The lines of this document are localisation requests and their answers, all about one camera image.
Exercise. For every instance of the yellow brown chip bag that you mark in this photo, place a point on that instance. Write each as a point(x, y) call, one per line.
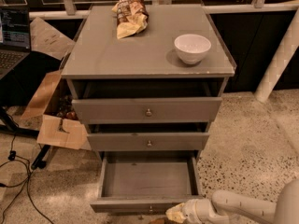
point(132, 17)

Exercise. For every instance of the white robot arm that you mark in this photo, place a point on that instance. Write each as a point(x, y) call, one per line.
point(226, 207)

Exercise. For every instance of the white diagonal pipe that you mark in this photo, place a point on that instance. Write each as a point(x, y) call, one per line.
point(286, 49)

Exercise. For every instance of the open cardboard box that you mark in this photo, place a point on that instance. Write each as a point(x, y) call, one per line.
point(55, 131)

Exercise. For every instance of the grey middle drawer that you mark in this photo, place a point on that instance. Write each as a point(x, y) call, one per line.
point(151, 136)

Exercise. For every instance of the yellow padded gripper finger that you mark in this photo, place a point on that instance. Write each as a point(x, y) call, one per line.
point(175, 213)

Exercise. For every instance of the grey drawer cabinet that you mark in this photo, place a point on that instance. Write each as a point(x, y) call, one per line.
point(100, 55)

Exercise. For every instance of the open black laptop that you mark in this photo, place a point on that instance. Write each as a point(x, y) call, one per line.
point(15, 37)

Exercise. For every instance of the grey bottom drawer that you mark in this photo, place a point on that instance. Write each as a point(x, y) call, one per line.
point(147, 182)

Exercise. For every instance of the black desk stand leg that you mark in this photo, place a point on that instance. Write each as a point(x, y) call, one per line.
point(9, 126)

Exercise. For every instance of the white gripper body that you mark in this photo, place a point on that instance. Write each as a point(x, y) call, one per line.
point(196, 211)

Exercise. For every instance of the grey drawer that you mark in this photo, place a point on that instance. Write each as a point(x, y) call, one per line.
point(147, 182)
point(151, 136)
point(126, 101)

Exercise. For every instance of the grey top drawer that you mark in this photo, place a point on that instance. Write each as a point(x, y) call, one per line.
point(126, 101)

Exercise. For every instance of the white ceramic bowl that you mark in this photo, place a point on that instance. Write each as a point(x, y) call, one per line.
point(192, 49)

